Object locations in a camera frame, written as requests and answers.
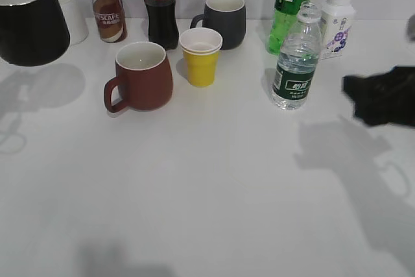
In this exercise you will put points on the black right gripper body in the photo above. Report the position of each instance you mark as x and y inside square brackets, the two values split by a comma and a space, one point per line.
[384, 98]

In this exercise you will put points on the clear water bottle green label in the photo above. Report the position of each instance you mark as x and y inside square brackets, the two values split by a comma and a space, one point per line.
[298, 58]

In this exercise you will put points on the black mug white interior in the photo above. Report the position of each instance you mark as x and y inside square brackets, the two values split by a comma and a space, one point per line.
[33, 32]

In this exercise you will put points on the dark grey mug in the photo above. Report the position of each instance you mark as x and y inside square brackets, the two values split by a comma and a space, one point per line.
[227, 17]

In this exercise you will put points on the red-brown mug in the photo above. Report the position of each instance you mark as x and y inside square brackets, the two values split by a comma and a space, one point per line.
[143, 78]

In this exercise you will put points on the grey object at right edge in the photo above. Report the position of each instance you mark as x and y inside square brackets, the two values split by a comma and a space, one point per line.
[410, 29]

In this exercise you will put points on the white yogurt carton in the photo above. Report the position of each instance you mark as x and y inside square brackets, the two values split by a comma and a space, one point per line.
[335, 25]

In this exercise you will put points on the yellow paper cup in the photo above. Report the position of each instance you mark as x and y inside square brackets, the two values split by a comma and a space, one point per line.
[201, 47]

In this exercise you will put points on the cola bottle red label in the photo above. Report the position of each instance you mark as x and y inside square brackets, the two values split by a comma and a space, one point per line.
[162, 27]

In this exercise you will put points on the brown Nescafe coffee bottle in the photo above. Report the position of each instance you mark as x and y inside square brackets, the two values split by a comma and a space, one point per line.
[110, 20]

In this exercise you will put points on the white cup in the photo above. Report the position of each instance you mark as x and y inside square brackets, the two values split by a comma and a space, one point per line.
[76, 23]

